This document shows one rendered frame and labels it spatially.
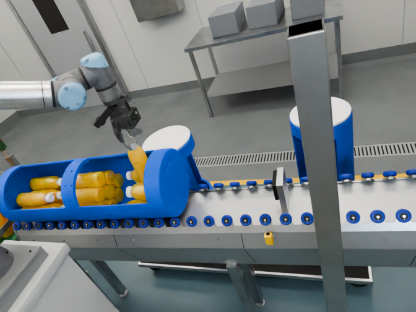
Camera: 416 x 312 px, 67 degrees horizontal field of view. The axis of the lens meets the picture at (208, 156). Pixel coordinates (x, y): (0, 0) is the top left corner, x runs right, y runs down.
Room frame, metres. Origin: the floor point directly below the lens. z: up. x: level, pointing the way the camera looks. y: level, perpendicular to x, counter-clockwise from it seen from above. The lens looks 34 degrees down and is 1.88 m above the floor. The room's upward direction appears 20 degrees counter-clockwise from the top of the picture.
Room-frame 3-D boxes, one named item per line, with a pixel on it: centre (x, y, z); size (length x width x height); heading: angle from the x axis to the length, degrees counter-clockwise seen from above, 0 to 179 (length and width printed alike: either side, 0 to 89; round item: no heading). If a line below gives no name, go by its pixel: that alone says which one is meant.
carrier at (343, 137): (1.25, -0.57, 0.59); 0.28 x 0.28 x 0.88
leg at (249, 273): (1.06, 0.01, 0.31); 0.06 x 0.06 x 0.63; 65
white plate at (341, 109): (1.25, -0.57, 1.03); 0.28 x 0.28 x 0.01
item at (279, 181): (0.88, -0.22, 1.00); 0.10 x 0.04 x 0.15; 155
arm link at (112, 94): (1.08, 0.24, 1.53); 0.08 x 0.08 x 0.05
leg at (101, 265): (1.47, 0.91, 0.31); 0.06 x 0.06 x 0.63; 65
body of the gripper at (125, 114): (1.08, 0.24, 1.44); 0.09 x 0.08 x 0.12; 65
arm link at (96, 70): (1.08, 0.24, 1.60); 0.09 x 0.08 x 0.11; 104
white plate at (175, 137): (1.52, 0.18, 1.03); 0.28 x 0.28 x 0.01
